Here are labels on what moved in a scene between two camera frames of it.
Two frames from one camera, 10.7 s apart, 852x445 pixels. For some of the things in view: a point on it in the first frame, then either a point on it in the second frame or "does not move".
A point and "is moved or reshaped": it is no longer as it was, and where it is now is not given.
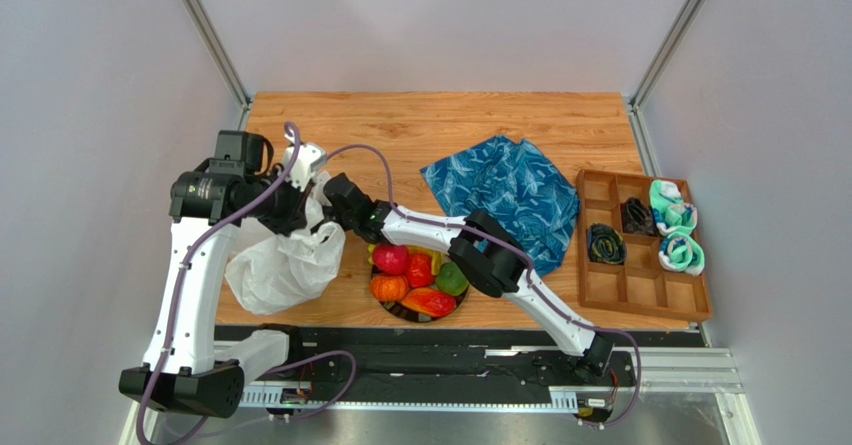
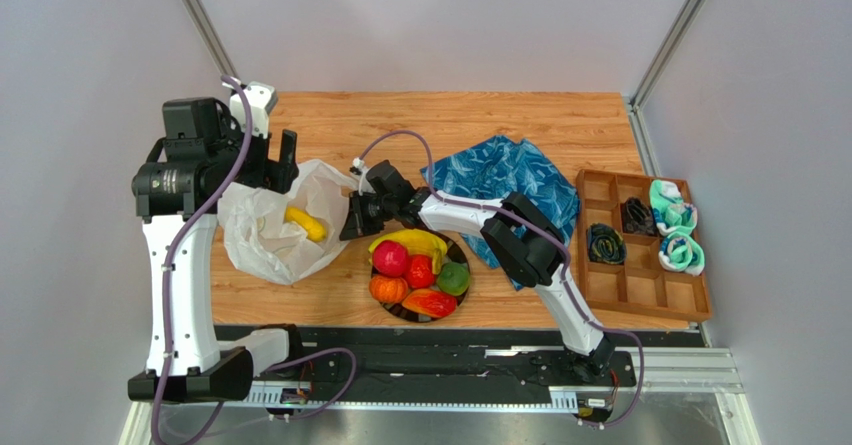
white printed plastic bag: [273, 270] is moved or reshaped
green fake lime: [451, 279] does not move
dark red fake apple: [390, 259] does not move
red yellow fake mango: [429, 302] does not move
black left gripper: [294, 218] -> [276, 174]
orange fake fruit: [389, 288] does not move
